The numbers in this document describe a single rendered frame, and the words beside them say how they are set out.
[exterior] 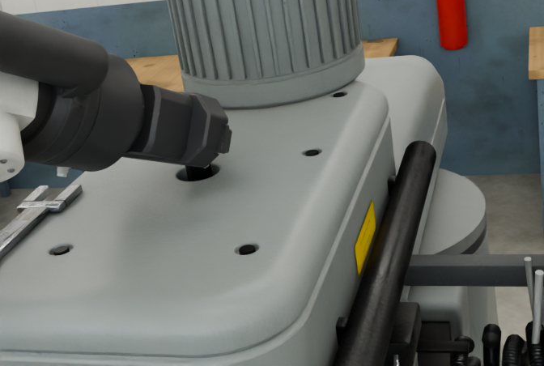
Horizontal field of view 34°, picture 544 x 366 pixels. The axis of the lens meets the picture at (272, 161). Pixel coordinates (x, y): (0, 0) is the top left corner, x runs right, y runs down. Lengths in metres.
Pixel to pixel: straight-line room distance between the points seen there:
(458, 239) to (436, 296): 0.11
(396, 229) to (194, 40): 0.28
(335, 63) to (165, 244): 0.34
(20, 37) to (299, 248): 0.23
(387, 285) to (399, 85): 0.65
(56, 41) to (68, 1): 5.12
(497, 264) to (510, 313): 2.93
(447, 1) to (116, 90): 4.28
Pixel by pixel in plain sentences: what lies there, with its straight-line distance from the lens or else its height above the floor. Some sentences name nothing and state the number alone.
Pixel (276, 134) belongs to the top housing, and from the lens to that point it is 0.81.
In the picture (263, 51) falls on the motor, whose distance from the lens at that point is 0.87.
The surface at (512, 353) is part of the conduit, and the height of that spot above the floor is 1.54.
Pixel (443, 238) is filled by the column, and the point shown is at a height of 1.56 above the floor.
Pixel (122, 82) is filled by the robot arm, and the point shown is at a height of 2.01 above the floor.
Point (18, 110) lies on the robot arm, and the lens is 0.56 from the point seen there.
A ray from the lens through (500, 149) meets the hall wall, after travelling 5.24.
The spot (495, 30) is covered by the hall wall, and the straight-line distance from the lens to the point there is 5.01.
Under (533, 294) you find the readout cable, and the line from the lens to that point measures 1.07.
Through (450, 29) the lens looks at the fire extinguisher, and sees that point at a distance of 4.88.
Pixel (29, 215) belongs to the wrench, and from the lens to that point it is 0.73.
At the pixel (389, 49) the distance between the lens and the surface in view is 4.77.
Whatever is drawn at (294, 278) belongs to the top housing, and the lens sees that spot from 0.58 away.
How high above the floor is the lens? 2.17
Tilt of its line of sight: 22 degrees down
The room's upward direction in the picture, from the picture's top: 9 degrees counter-clockwise
